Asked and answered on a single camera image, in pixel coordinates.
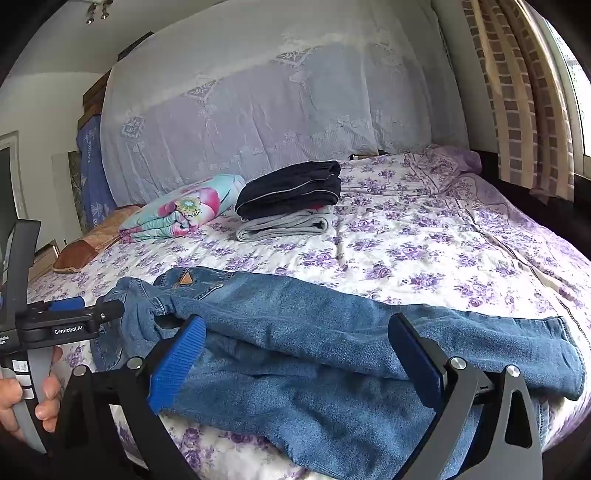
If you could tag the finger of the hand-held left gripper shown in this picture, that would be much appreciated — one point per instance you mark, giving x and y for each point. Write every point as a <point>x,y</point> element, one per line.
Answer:
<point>111,311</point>
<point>67,304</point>

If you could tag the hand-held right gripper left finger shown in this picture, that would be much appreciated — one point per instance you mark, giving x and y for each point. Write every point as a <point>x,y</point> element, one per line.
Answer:
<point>178,364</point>

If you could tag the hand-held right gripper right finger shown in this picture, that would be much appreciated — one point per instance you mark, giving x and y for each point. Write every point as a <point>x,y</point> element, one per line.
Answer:
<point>415,364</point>

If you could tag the blue denim pants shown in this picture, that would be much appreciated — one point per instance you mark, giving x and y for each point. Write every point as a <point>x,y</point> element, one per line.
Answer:
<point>300,332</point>

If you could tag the person's left hand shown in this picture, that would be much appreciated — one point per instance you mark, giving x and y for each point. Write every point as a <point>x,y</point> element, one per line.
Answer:
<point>48,392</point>

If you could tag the orange brown pillow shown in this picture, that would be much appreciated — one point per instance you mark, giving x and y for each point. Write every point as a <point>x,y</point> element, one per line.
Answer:
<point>87,247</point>

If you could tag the blue patterned blanket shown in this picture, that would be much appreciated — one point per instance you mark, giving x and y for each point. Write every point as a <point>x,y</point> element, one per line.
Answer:
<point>94,184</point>

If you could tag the purple floral bed sheet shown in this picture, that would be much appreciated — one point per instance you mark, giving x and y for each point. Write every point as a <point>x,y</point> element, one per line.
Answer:
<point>415,240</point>

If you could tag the folded floral quilt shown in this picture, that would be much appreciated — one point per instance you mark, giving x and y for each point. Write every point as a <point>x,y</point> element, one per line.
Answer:
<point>184,207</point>

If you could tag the grey framed mirror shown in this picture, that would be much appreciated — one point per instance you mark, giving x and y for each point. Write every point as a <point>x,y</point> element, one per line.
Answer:
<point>9,184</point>

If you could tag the folded grey garment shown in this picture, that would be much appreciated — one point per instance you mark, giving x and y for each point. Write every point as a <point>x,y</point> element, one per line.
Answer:
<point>281,228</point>

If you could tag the folded red garment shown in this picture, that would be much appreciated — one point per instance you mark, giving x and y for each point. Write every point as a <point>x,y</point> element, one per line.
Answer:
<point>315,208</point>

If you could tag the folded navy garment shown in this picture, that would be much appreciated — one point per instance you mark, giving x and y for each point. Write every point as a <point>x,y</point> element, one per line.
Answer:
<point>286,189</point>

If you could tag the purple lace pillow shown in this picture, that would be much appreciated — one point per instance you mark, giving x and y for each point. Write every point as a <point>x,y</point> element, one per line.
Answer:
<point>457,161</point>

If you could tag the brown wooden furniture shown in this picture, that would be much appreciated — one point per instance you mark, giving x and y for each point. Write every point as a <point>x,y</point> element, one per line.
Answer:
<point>94,94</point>

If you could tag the brick pattern curtain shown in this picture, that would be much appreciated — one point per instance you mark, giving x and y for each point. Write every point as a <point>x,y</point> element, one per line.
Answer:
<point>521,92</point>

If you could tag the ceiling lamp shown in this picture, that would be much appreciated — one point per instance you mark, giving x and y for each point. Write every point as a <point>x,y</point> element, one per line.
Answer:
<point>97,13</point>

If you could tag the window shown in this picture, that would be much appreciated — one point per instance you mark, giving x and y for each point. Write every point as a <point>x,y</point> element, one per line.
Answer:
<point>577,92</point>

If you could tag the dark wooden bed frame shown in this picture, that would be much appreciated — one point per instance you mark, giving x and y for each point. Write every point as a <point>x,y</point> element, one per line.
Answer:
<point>568,221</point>

